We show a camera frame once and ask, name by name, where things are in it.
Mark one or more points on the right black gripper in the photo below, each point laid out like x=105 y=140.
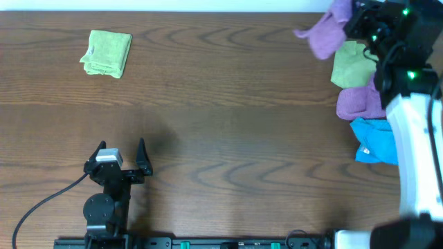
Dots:
x=360 y=17

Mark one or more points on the crumpled blue cloth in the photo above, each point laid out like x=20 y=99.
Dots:
x=377 y=142

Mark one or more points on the purple cloth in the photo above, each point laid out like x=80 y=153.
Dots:
x=360 y=102
x=327 y=35

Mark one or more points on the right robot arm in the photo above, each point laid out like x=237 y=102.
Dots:
x=412 y=99

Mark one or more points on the folded green cloth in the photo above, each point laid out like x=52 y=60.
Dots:
x=107 y=53

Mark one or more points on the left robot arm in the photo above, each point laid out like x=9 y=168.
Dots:
x=106 y=213

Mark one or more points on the crumpled green cloth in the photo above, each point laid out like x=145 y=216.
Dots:
x=352 y=66

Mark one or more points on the crumpled purple cloth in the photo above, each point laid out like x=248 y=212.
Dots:
x=360 y=102

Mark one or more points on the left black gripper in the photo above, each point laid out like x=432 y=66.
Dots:
x=147 y=169

